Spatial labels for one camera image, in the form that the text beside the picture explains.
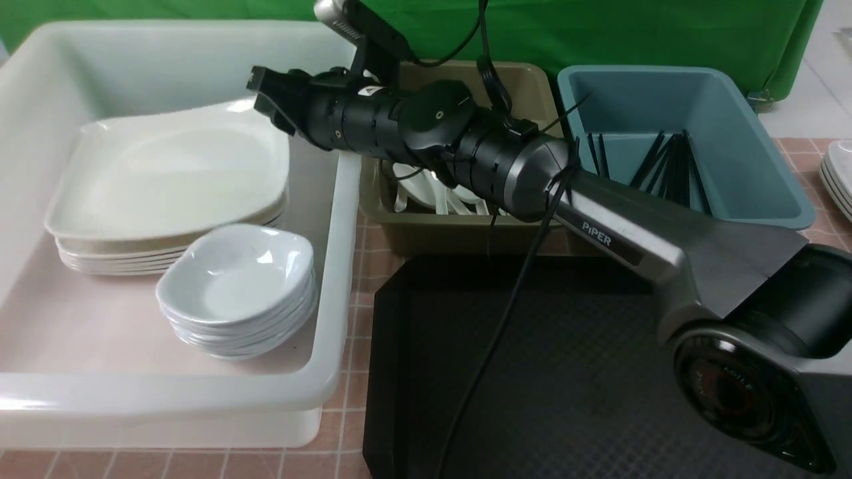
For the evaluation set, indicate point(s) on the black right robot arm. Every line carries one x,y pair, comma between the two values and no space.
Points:
759,316

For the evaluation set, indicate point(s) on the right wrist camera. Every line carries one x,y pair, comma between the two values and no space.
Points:
354,21

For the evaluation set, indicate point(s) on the black chopsticks with gold ends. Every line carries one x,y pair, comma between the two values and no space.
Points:
662,164

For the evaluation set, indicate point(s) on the stack of white bowls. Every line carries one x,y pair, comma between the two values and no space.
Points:
240,291

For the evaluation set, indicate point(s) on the teal blue plastic bin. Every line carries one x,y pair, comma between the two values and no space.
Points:
621,113

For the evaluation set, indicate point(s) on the white plates at right edge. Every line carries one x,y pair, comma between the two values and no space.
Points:
835,174

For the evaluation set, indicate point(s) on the stack of white square plates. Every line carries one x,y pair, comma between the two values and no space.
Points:
166,179

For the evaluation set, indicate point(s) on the pile of white soup spoons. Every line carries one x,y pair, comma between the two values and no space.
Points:
422,187

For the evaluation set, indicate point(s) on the black serving tray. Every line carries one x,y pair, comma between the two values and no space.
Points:
579,387

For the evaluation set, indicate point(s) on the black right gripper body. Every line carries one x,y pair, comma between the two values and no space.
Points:
331,110

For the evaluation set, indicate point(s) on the olive brown plastic bin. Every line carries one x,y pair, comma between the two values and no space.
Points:
417,231

